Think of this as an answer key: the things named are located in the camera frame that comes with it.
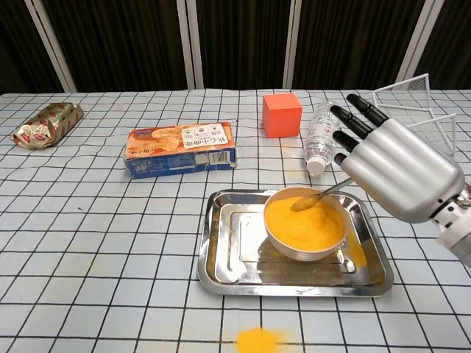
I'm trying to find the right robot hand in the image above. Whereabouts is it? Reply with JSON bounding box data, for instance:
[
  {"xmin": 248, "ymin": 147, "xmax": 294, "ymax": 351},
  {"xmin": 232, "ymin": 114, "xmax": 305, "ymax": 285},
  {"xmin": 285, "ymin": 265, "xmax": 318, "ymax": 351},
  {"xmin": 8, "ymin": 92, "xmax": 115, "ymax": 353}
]
[{"xmin": 333, "ymin": 93, "xmax": 467, "ymax": 224}]

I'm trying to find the metal spoon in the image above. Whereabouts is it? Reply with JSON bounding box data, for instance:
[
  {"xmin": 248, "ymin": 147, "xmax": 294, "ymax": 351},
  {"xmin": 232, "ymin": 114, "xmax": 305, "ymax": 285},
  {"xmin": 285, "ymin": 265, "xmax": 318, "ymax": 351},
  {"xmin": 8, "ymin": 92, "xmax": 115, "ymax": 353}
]
[{"xmin": 289, "ymin": 178, "xmax": 353, "ymax": 213}]

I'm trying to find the beige bowl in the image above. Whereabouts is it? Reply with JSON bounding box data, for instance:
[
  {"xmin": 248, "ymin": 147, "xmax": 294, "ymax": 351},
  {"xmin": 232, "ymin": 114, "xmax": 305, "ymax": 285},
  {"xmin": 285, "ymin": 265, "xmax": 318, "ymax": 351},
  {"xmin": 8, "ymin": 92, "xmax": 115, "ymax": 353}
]
[{"xmin": 263, "ymin": 186, "xmax": 348, "ymax": 263}]

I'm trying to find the orange powder pile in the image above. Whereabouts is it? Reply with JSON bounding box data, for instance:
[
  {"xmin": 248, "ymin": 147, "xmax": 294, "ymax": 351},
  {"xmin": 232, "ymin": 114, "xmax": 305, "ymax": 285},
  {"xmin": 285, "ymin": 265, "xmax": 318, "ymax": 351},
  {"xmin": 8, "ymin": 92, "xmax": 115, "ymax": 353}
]
[{"xmin": 234, "ymin": 325, "xmax": 291, "ymax": 353}]

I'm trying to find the clear plastic water bottle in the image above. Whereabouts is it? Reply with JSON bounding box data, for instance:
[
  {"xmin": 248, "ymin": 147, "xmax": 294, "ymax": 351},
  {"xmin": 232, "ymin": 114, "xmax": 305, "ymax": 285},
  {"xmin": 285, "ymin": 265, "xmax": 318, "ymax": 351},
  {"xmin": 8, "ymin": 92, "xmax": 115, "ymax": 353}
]
[{"xmin": 302, "ymin": 100, "xmax": 343, "ymax": 176}]

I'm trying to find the orange cube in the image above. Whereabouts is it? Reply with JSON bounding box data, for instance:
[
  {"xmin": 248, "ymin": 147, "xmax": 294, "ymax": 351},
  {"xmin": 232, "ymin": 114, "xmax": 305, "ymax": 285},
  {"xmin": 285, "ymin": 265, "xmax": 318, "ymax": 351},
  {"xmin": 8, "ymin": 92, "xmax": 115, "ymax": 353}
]
[{"xmin": 262, "ymin": 93, "xmax": 304, "ymax": 139}]

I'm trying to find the rectangular steel tray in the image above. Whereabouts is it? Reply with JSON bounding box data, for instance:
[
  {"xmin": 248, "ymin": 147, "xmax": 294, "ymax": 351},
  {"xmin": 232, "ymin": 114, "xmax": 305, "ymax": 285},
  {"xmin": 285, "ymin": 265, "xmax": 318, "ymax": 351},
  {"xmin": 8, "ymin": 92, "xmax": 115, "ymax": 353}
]
[{"xmin": 196, "ymin": 189, "xmax": 394, "ymax": 298}]

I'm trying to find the orange biscuit box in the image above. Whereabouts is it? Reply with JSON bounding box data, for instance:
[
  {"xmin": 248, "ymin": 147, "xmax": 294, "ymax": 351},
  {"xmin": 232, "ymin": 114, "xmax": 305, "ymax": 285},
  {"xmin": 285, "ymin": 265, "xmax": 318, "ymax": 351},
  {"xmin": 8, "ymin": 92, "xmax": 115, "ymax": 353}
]
[{"xmin": 123, "ymin": 121, "xmax": 238, "ymax": 180}]

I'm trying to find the black folding partition screen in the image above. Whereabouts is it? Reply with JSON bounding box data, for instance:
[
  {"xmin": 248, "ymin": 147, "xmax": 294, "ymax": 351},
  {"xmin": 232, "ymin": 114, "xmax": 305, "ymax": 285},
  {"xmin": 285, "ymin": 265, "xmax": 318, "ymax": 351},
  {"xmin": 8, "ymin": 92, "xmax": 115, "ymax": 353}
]
[{"xmin": 0, "ymin": 0, "xmax": 471, "ymax": 93}]

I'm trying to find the checked tablecloth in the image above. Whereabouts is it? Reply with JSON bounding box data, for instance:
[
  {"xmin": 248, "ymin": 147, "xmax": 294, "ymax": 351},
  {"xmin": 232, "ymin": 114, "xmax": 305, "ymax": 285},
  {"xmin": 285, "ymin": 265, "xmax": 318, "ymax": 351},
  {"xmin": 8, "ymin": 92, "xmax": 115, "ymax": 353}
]
[{"xmin": 0, "ymin": 88, "xmax": 471, "ymax": 353}]

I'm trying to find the gold foil snack packet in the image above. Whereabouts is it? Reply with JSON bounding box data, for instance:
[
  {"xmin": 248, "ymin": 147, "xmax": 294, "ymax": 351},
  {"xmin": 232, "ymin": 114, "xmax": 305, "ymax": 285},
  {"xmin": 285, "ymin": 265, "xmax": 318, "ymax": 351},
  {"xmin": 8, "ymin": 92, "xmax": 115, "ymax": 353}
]
[{"xmin": 10, "ymin": 102, "xmax": 84, "ymax": 149}]

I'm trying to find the white wire mesh basket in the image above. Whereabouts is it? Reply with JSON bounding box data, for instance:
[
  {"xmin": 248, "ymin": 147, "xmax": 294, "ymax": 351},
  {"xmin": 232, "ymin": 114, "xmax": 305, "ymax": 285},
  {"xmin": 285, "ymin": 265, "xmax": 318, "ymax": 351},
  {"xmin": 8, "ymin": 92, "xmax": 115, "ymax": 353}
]
[{"xmin": 372, "ymin": 73, "xmax": 458, "ymax": 160}]

